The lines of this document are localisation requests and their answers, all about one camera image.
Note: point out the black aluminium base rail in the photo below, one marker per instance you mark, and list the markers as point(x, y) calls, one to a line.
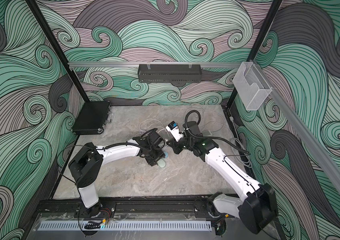
point(199, 206)

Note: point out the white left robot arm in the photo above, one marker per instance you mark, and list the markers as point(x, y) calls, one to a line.
point(87, 163)

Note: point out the aluminium right side rail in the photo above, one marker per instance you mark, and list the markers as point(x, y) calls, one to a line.
point(318, 152)

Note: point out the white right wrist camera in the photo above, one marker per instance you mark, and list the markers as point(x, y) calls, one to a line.
point(174, 130)

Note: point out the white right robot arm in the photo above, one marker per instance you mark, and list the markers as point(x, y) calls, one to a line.
point(255, 204)

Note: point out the black perforated wall tray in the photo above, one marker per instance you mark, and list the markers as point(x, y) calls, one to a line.
point(174, 74)

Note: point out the white slotted cable duct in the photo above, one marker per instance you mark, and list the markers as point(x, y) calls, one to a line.
point(200, 226)

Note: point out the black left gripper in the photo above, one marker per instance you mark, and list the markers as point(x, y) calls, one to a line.
point(161, 155)

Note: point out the black carbon-pattern briefcase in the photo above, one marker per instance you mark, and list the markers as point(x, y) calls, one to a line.
point(92, 118)

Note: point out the white power strip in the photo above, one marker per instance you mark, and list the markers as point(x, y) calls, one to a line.
point(207, 133)

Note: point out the green earbud case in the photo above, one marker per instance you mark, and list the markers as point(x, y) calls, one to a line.
point(161, 163)

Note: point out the aluminium wall rail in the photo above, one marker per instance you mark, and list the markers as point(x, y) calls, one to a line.
point(116, 64)

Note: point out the clear acrylic wall holder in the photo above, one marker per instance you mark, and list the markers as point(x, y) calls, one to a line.
point(251, 84)

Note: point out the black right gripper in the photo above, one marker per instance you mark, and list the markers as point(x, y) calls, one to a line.
point(175, 145)

